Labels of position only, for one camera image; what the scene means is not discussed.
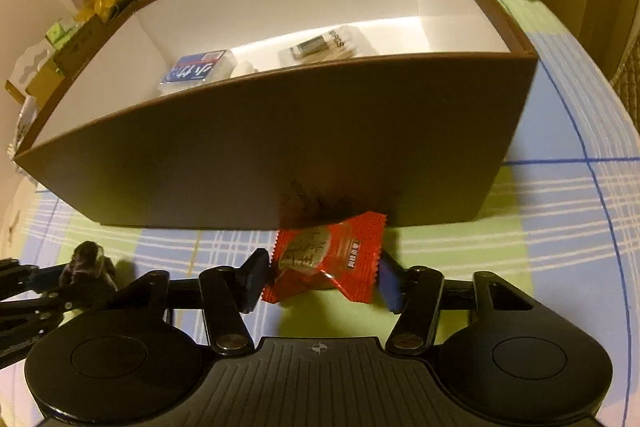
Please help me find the blue floss pick box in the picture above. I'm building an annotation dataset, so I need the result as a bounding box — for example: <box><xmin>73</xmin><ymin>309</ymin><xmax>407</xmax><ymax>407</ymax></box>
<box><xmin>160</xmin><ymin>49</ymin><xmax>236</xmax><ymax>87</ymax></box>

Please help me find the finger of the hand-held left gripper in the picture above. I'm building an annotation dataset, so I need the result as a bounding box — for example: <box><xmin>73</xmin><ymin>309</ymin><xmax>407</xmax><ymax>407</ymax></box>
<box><xmin>0</xmin><ymin>258</ymin><xmax>76</xmax><ymax>297</ymax></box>
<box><xmin>0</xmin><ymin>284</ymin><xmax>119</xmax><ymax>325</ymax></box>

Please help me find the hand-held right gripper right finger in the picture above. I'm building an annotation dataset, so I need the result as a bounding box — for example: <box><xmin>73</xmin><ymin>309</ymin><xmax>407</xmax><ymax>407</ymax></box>
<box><xmin>377</xmin><ymin>252</ymin><xmax>539</xmax><ymax>356</ymax></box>

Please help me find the yellow box with white edge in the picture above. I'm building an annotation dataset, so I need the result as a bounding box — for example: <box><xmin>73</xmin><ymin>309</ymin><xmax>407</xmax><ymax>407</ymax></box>
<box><xmin>6</xmin><ymin>39</ymin><xmax>67</xmax><ymax>100</ymax></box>

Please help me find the yellow plastic bag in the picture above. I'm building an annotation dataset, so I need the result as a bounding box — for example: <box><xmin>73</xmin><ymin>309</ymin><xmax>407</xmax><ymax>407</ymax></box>
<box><xmin>75</xmin><ymin>0</ymin><xmax>137</xmax><ymax>26</ymax></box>

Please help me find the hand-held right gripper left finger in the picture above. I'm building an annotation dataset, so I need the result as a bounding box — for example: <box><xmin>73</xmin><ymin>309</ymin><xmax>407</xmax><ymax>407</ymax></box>
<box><xmin>107</xmin><ymin>248</ymin><xmax>272</xmax><ymax>355</ymax></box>

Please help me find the quilted beige chair cover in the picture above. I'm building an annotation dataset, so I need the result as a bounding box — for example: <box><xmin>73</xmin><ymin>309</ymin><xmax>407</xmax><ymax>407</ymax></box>
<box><xmin>607</xmin><ymin>42</ymin><xmax>640</xmax><ymax>128</ymax></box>

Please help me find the small green tissue pack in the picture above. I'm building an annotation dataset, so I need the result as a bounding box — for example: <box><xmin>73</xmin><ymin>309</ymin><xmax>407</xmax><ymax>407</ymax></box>
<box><xmin>45</xmin><ymin>19</ymin><xmax>77</xmax><ymax>48</ymax></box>

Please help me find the crumpled clear plastic bag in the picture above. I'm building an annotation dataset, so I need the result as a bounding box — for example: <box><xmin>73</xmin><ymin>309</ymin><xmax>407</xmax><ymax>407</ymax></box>
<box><xmin>7</xmin><ymin>94</ymin><xmax>42</xmax><ymax>158</ymax></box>

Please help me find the plain cardboard carton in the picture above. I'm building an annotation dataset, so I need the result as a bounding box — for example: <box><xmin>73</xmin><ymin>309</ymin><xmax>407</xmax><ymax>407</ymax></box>
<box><xmin>52</xmin><ymin>14</ymin><xmax>107</xmax><ymax>74</ymax></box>

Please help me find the brown cardboard box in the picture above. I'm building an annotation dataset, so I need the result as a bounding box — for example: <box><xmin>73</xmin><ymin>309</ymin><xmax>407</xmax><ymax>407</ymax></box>
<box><xmin>12</xmin><ymin>0</ymin><xmax>540</xmax><ymax>231</ymax></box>

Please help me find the cotton swab pack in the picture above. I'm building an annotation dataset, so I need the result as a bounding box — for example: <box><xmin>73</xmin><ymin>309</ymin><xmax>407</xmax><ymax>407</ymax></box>
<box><xmin>278</xmin><ymin>24</ymin><xmax>371</xmax><ymax>66</ymax></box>

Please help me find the checked tablecloth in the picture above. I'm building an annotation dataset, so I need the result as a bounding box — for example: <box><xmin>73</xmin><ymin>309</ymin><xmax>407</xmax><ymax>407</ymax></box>
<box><xmin>0</xmin><ymin>0</ymin><xmax>640</xmax><ymax>358</ymax></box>

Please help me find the red snack packet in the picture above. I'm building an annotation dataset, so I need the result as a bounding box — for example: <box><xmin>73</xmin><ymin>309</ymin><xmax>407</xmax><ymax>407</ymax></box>
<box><xmin>262</xmin><ymin>211</ymin><xmax>389</xmax><ymax>306</ymax></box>

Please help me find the brown velvet scrunchie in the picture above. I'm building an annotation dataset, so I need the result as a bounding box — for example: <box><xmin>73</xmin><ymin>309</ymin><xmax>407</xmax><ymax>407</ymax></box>
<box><xmin>59</xmin><ymin>241</ymin><xmax>119</xmax><ymax>294</ymax></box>

